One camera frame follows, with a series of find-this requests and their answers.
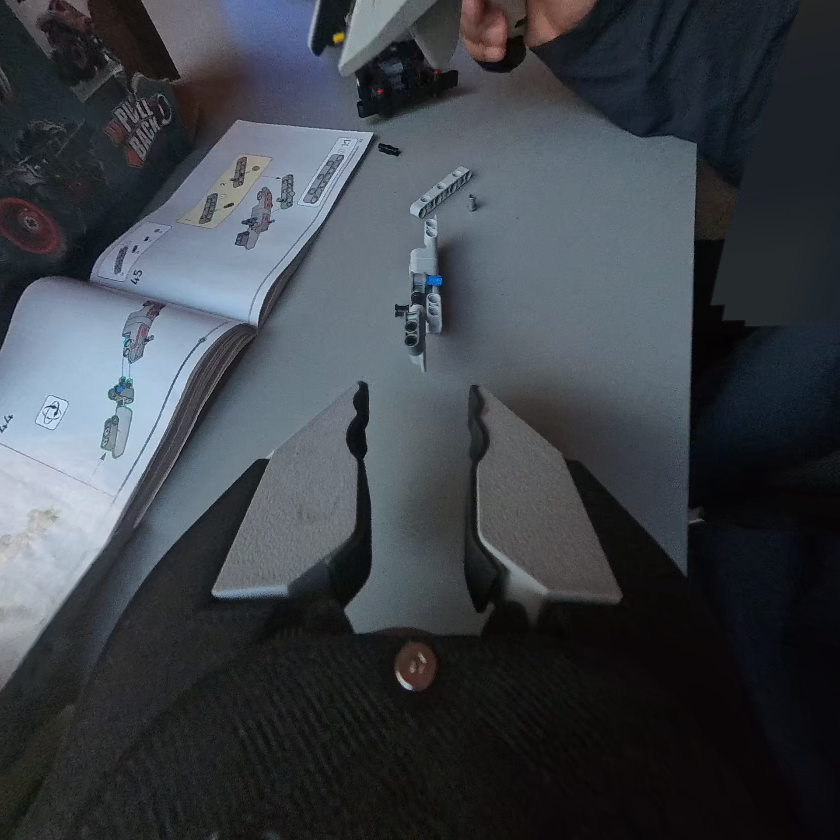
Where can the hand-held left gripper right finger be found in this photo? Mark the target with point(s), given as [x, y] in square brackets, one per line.
[531, 512]

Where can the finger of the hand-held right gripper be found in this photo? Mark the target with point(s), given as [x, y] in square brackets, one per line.
[436, 26]
[377, 33]

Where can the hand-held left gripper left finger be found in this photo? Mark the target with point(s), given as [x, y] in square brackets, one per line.
[302, 512]

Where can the lego vehicle model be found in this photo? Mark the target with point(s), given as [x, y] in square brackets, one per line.
[400, 85]

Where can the black lego pin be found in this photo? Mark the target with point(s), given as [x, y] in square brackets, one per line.
[389, 149]

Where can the light grey lego beam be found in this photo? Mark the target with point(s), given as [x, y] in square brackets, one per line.
[441, 191]

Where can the grey lego sub-assembly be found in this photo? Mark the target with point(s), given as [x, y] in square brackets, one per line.
[423, 259]

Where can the person's right forearm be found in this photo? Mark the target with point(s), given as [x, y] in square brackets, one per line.
[656, 72]

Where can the lego instruction booklet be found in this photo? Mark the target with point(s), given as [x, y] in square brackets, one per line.
[229, 197]

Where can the dark lego set box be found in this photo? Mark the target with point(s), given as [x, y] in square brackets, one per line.
[39, 164]

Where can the person's right hand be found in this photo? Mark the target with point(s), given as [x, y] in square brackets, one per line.
[482, 33]

